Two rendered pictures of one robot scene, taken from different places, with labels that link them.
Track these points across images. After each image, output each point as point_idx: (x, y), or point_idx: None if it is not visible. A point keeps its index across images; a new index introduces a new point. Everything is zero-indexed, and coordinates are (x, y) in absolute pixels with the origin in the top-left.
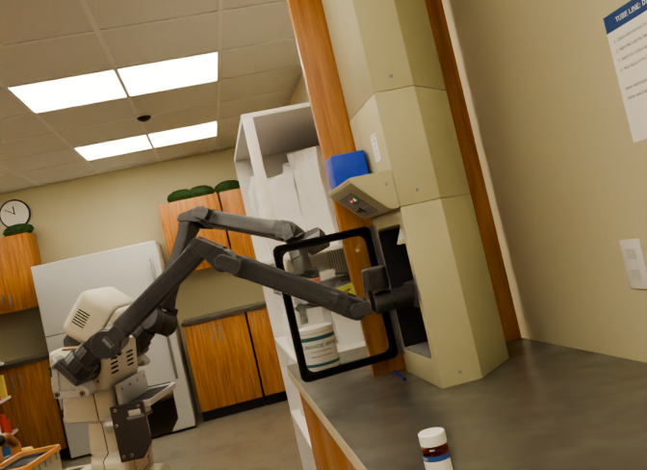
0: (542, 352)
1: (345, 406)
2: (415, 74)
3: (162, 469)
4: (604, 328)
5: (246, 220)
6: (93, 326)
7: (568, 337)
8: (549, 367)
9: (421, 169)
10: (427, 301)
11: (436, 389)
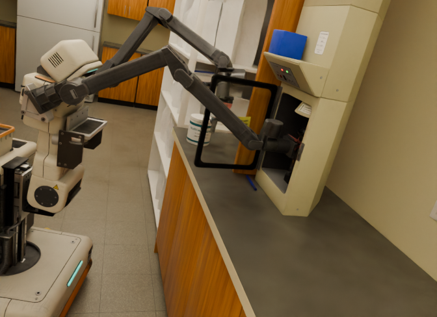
0: (339, 208)
1: (218, 199)
2: (382, 4)
3: (80, 171)
4: (387, 217)
5: (196, 37)
6: (64, 69)
7: (354, 202)
8: (348, 228)
9: (347, 77)
10: (302, 164)
11: (278, 214)
